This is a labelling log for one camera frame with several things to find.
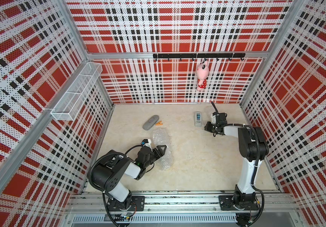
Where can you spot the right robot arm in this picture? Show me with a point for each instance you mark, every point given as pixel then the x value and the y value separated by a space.
pixel 253 150

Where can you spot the grey tape dispenser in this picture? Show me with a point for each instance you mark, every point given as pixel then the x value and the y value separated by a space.
pixel 198 119

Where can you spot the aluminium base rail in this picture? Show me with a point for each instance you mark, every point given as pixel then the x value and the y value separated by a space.
pixel 182 209

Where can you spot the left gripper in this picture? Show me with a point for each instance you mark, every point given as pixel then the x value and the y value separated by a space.
pixel 155 151

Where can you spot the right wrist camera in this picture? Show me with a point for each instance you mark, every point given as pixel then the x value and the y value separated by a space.
pixel 215 118

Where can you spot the pink hanging plush toy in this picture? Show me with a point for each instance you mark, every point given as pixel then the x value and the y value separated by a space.
pixel 202 72

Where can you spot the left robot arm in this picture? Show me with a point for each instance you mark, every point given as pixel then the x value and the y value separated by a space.
pixel 106 173

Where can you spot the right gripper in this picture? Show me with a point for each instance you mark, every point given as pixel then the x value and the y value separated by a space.
pixel 207 127

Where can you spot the bubble wrap sheet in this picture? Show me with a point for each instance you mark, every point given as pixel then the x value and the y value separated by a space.
pixel 161 137
pixel 208 111

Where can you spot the black hook rail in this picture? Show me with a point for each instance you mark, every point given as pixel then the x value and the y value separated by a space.
pixel 199 55

